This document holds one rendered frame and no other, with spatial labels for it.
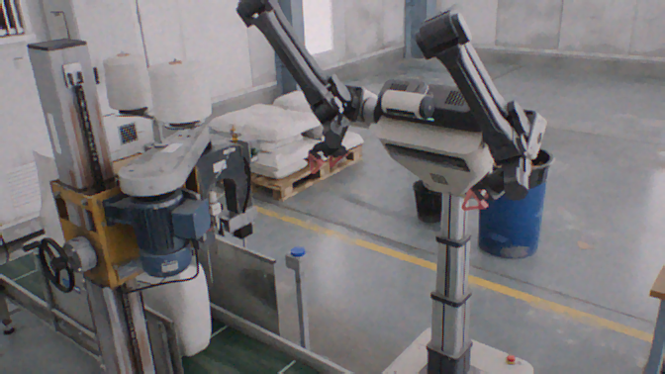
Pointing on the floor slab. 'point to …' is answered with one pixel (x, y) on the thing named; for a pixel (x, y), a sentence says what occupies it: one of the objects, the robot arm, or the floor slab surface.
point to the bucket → (427, 203)
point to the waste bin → (517, 216)
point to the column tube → (117, 359)
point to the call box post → (302, 311)
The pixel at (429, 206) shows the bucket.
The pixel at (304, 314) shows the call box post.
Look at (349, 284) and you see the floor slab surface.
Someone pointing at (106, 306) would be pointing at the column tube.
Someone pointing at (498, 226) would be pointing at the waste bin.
